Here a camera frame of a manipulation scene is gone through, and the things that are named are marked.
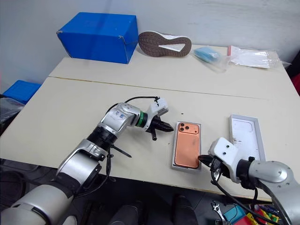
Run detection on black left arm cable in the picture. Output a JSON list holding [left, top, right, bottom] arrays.
[[124, 95, 161, 105]]

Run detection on black bag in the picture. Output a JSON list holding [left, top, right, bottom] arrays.
[[0, 93, 25, 137]]

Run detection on grey phone box base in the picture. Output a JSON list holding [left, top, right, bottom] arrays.
[[171, 120, 203, 172]]

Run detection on blue cardboard shoe box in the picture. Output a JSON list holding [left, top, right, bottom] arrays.
[[56, 12, 138, 65]]

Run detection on blue plastic bin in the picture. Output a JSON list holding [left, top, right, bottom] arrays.
[[223, 203, 247, 221]]

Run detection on brown-soled sneaker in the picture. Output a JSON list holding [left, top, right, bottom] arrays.
[[137, 30, 192, 58]]

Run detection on white phone box lid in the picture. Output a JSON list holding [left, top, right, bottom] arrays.
[[228, 113, 267, 163]]

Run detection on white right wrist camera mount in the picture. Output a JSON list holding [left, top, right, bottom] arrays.
[[208, 137, 242, 184]]

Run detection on bagged blue face masks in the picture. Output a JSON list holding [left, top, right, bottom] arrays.
[[192, 46, 229, 73]]

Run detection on blue plastic crate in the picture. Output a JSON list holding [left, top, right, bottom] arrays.
[[2, 80, 43, 105]]

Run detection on orange smartphone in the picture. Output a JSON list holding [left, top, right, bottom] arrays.
[[173, 121, 202, 169]]

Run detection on colourful plastic toys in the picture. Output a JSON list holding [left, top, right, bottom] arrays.
[[247, 203, 282, 225]]

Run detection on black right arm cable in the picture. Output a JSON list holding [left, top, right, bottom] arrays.
[[210, 170, 278, 225]]

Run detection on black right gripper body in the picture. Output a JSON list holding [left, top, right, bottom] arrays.
[[209, 156, 232, 179]]

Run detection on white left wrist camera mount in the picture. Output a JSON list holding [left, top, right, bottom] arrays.
[[146, 98, 170, 129]]

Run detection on dark rounded shape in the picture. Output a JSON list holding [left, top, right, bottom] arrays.
[[172, 194, 200, 225], [109, 201, 146, 225]]

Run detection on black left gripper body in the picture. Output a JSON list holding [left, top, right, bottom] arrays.
[[145, 117, 165, 141]]

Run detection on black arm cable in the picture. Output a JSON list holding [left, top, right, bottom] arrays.
[[210, 170, 278, 225], [124, 95, 161, 105]]

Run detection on clear bag with white paper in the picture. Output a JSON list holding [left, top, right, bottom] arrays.
[[226, 45, 290, 70]]

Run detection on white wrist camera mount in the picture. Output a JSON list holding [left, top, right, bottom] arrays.
[[208, 137, 242, 184], [146, 98, 170, 129]]

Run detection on red plastic bin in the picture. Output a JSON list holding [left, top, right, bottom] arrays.
[[236, 212, 254, 225]]

